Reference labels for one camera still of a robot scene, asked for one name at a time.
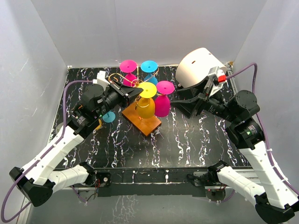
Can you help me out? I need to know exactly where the blue wine glass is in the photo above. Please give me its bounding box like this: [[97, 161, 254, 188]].
[[141, 60, 158, 85], [102, 111, 116, 123]]

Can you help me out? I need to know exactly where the white cylindrical container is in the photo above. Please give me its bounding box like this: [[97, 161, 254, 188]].
[[175, 48, 227, 88]]

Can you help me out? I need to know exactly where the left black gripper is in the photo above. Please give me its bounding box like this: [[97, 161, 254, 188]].
[[95, 80, 143, 119]]

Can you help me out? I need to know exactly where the yellow wine glass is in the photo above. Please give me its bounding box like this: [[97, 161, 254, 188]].
[[136, 82, 157, 119], [94, 119, 102, 131]]

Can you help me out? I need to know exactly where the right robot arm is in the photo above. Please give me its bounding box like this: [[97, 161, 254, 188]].
[[171, 78, 299, 224]]

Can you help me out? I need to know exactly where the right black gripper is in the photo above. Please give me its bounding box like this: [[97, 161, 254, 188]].
[[171, 77, 239, 124]]

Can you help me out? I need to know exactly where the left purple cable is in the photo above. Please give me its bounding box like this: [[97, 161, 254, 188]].
[[0, 80, 94, 222]]

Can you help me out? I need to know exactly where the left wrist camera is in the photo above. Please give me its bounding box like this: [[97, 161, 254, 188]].
[[93, 70, 109, 90]]

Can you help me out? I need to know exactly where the gold wire glass rack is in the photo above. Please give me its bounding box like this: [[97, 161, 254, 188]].
[[108, 71, 162, 137]]

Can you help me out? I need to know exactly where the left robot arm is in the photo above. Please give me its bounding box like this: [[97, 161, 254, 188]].
[[9, 81, 143, 207]]

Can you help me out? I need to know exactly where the pink wine glass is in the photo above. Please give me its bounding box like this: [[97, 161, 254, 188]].
[[155, 81, 175, 117], [120, 60, 137, 87]]

